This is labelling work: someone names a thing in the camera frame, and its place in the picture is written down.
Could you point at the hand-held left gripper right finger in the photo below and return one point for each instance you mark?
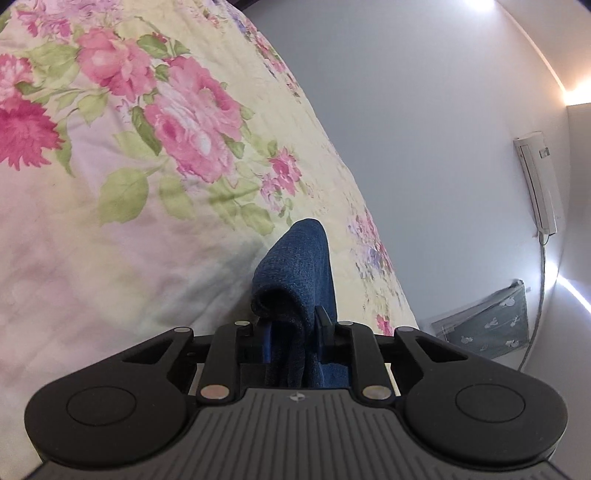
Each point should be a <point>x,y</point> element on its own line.
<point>324,330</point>

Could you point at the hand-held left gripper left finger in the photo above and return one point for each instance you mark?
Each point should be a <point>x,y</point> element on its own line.
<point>267,344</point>

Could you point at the blue denim pants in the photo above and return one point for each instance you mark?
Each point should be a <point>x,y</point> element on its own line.
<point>295,263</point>

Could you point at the grey printed window curtain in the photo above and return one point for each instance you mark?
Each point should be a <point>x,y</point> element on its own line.
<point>489,325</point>

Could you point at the floral bed sheet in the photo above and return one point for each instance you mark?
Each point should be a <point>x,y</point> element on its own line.
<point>138,221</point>

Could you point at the white air conditioner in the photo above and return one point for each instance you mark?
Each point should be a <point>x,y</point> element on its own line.
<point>540,184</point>

